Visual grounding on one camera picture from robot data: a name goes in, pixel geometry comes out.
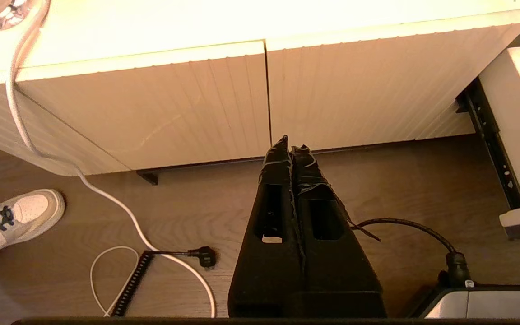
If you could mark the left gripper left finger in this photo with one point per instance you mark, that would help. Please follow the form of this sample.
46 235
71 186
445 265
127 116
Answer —
264 271

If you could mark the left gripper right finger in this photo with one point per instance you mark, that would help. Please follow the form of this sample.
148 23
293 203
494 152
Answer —
336 275

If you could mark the silver robot base cover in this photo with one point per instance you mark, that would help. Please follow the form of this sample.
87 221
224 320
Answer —
490 304

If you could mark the white TV cabinet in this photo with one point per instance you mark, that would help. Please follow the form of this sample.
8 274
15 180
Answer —
151 27

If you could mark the white curved cabinet front panel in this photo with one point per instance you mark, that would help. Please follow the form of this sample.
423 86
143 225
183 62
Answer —
151 113

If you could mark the white sneaker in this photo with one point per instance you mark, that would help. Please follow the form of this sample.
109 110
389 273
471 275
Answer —
30 212

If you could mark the black perforated metal bracket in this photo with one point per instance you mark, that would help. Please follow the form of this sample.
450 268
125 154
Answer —
490 135

